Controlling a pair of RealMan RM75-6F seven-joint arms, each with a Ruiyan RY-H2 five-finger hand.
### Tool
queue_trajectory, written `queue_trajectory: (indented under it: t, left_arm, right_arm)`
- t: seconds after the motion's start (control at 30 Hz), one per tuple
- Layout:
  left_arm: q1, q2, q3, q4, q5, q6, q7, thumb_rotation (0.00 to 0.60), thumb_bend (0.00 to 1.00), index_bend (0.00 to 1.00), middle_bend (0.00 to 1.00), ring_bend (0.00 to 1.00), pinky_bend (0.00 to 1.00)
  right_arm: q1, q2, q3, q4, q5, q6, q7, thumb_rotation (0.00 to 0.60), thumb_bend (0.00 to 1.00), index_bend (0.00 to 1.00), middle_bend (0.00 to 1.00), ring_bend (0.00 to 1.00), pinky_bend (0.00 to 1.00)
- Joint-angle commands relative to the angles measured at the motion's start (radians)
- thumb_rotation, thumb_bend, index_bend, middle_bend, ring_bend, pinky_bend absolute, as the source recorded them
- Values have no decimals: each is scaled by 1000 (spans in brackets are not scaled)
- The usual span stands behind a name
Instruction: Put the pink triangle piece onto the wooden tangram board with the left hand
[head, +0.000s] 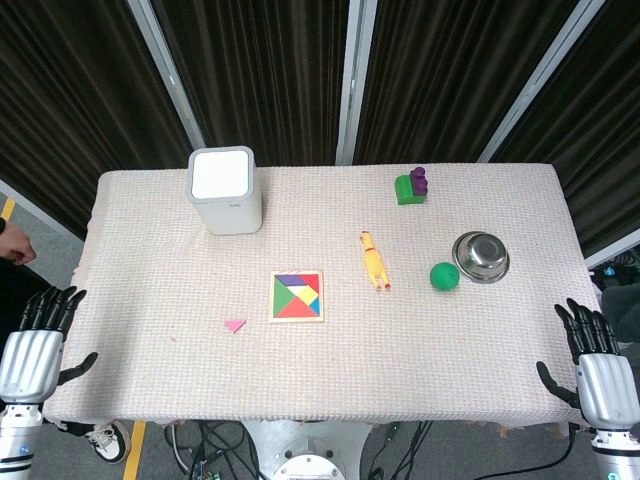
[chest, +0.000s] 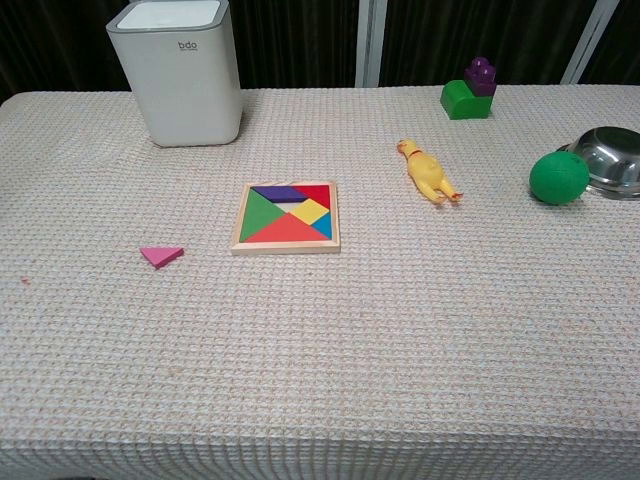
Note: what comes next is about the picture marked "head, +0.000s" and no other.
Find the large red triangle tangram piece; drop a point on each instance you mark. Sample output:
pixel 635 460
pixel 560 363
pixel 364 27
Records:
pixel 299 311

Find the yellow rubber chicken toy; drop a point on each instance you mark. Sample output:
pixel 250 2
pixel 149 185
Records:
pixel 374 262

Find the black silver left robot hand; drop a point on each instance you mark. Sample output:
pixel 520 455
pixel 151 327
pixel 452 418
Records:
pixel 30 365

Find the green rubber ball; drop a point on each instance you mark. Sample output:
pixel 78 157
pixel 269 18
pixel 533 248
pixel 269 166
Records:
pixel 444 276

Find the white lidded trash bin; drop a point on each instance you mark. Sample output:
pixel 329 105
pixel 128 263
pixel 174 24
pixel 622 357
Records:
pixel 222 175

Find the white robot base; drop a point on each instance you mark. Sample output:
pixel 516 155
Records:
pixel 305 450

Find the grey metal bar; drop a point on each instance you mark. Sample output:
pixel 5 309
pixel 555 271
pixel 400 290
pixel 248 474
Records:
pixel 612 255

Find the blue triangle tangram piece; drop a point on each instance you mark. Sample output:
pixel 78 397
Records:
pixel 315 309

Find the stainless steel bowl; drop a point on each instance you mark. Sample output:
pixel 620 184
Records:
pixel 481 257

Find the wooden tangram tray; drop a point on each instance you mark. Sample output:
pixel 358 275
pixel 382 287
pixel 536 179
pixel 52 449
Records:
pixel 272 320

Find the green triangle tangram piece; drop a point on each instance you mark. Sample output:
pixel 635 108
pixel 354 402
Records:
pixel 282 297

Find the pink triangle puzzle piece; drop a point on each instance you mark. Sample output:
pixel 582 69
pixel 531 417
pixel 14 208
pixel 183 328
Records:
pixel 234 325

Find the green toy building block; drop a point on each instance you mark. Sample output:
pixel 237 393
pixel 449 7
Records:
pixel 404 192

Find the aluminium frame post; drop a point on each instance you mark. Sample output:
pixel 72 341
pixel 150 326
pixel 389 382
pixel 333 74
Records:
pixel 537 80
pixel 354 80
pixel 167 75

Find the dark pleated curtain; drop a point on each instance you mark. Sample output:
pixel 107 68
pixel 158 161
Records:
pixel 260 70
pixel 450 75
pixel 610 125
pixel 65 100

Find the bystander bare hand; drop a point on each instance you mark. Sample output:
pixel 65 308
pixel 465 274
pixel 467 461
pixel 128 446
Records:
pixel 15 245

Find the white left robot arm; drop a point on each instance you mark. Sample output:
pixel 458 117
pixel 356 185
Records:
pixel 15 440

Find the purple parallelogram tangram piece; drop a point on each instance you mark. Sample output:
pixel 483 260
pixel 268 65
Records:
pixel 291 279

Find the beige waffle tablecloth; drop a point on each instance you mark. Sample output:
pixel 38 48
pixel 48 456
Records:
pixel 320 370

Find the yellow square tangram piece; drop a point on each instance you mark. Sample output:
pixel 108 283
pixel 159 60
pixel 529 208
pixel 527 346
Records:
pixel 309 299

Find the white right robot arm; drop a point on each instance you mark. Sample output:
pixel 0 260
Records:
pixel 617 455

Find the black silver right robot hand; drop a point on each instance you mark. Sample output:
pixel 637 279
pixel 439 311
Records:
pixel 605 390

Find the white black sneaker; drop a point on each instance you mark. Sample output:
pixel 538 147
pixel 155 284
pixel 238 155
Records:
pixel 110 442

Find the small red triangle tangram piece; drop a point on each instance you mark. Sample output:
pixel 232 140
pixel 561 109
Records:
pixel 312 281

